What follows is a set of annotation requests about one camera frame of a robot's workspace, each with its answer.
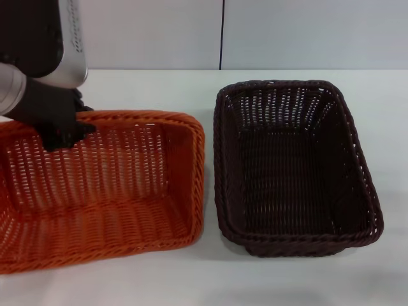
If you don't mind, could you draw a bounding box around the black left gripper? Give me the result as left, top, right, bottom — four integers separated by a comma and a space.
8, 76, 97, 153

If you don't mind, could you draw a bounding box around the orange woven plastic basket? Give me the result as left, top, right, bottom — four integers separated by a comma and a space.
0, 110, 206, 275

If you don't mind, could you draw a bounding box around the dark brown woven basket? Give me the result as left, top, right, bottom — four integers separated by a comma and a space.
212, 79, 384, 258

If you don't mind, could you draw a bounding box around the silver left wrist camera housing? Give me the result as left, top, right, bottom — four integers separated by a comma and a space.
0, 0, 90, 90

